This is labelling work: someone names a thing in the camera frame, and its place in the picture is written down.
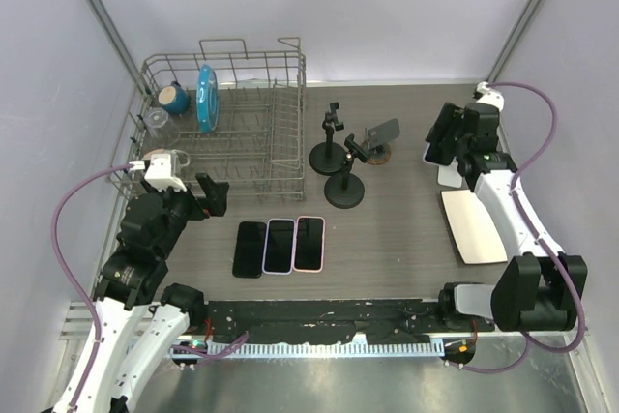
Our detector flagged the clear drinking glass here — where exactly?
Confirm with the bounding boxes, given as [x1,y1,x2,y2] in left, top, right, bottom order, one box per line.
[143,107,180,143]

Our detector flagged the black front phone stand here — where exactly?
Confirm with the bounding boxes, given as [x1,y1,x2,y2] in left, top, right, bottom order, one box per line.
[309,102,346,176]

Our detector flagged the white flat board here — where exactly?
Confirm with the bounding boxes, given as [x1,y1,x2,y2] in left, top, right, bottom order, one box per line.
[441,190,508,266]

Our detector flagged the pink case phone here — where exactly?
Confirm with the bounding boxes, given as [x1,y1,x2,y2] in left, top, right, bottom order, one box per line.
[293,216,325,273]

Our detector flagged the right aluminium frame post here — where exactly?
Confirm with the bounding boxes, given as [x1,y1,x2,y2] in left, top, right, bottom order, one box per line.
[486,0,545,82]

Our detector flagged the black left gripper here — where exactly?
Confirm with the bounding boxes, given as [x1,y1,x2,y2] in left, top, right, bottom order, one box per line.
[143,171,228,256]

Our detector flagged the black phone stand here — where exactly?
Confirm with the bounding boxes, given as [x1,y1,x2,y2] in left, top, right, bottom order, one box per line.
[309,102,346,176]
[324,134,370,209]

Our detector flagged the aluminium frame post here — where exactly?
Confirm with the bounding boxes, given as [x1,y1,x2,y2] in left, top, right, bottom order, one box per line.
[486,0,545,82]
[86,0,151,96]

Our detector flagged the black phone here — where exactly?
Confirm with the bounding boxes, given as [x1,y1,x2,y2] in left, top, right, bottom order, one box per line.
[232,221,266,279]

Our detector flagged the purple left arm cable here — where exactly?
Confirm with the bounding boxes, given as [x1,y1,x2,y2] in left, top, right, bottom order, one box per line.
[50,164,141,413]

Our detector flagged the wooden round phone stand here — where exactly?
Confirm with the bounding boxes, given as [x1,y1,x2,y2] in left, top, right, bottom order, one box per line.
[362,118,400,165]

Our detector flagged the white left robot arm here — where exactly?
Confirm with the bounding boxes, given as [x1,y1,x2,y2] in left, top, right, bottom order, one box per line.
[51,173,229,412]

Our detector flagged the white angled phone stand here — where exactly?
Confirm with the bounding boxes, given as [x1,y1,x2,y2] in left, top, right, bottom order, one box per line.
[437,163,462,189]

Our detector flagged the left aluminium frame post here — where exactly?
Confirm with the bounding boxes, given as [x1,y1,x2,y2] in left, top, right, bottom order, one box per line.
[86,0,151,96]

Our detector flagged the blue plate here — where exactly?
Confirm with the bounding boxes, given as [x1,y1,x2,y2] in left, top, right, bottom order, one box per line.
[195,64,220,133]

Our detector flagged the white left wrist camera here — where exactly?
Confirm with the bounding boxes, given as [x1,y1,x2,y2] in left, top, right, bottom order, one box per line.
[130,149,187,192]

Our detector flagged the blue ceramic mug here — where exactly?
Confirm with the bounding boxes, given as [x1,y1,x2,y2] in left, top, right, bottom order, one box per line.
[158,81,191,116]

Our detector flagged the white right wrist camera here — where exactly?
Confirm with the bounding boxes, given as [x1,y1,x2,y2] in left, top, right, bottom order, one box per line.
[474,81,505,112]

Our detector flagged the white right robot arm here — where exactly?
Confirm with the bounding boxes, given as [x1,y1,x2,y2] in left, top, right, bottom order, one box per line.
[425,103,588,332]

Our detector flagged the lilac case phone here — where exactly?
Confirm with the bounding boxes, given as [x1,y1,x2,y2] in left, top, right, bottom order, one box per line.
[262,219,296,275]
[423,144,454,166]

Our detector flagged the grey wire dish rack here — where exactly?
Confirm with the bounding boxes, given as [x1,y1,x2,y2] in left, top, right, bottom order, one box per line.
[112,37,306,200]

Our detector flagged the striped white mug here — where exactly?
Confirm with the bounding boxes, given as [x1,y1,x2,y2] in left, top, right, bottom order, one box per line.
[143,148,191,169]

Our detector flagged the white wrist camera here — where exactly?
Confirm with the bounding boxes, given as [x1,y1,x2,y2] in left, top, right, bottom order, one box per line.
[130,149,187,192]
[474,81,505,112]

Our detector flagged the white slotted cable duct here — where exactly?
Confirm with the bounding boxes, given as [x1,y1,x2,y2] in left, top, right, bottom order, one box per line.
[167,338,445,363]

